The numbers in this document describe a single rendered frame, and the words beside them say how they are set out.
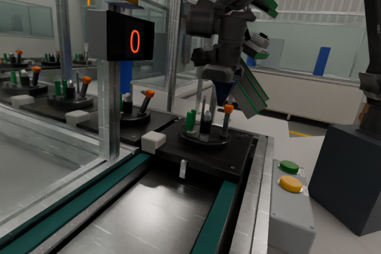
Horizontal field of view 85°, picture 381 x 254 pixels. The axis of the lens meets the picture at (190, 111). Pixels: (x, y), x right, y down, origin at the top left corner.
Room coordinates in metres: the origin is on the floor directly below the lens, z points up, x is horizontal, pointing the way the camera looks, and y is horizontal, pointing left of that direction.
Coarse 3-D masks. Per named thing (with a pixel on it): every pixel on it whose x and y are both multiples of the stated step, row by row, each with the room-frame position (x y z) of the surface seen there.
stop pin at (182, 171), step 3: (183, 159) 0.40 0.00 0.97; (183, 162) 0.39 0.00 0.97; (186, 162) 0.39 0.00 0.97; (180, 165) 0.39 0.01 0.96; (183, 165) 0.39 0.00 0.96; (186, 165) 0.39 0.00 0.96; (180, 168) 0.39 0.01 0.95; (183, 168) 0.39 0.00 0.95; (186, 168) 0.39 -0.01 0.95; (180, 171) 0.39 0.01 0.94; (183, 171) 0.39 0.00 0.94; (186, 171) 0.39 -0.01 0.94; (180, 174) 0.39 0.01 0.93; (183, 174) 0.39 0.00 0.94; (186, 174) 0.40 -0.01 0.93; (183, 177) 0.39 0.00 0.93
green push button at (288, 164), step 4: (284, 160) 0.44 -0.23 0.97; (288, 160) 0.44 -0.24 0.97; (280, 164) 0.43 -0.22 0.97; (284, 164) 0.42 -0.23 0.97; (288, 164) 0.42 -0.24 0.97; (292, 164) 0.43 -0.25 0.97; (296, 164) 0.43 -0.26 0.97; (284, 168) 0.41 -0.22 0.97; (288, 168) 0.41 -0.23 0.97; (292, 168) 0.41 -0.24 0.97; (296, 168) 0.41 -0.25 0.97; (292, 172) 0.40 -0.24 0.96; (296, 172) 0.41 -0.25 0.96
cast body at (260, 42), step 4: (260, 32) 0.75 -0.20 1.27; (252, 36) 0.75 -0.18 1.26; (256, 36) 0.74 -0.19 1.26; (260, 36) 0.73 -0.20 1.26; (264, 36) 0.74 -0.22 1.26; (244, 40) 0.78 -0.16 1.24; (248, 40) 0.76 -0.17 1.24; (252, 40) 0.75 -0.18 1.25; (256, 40) 0.74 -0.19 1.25; (260, 40) 0.73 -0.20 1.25; (264, 40) 0.73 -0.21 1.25; (268, 40) 0.76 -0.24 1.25; (248, 44) 0.75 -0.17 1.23; (252, 44) 0.75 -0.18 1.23; (256, 44) 0.74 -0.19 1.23; (260, 44) 0.73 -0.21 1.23; (264, 44) 0.75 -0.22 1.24; (252, 48) 0.74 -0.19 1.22; (256, 48) 0.74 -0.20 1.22; (260, 48) 0.73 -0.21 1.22; (260, 52) 0.73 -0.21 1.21; (264, 52) 0.76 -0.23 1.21
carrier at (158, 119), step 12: (132, 84) 0.67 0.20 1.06; (120, 96) 0.63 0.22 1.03; (132, 96) 0.67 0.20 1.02; (120, 108) 0.63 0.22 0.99; (132, 108) 0.61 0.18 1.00; (120, 120) 0.54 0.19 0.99; (132, 120) 0.54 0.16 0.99; (144, 120) 0.57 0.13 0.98; (156, 120) 0.61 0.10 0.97; (168, 120) 0.62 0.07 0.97; (120, 132) 0.50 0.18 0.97; (132, 132) 0.50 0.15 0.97; (144, 132) 0.51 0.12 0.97; (132, 144) 0.45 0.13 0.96
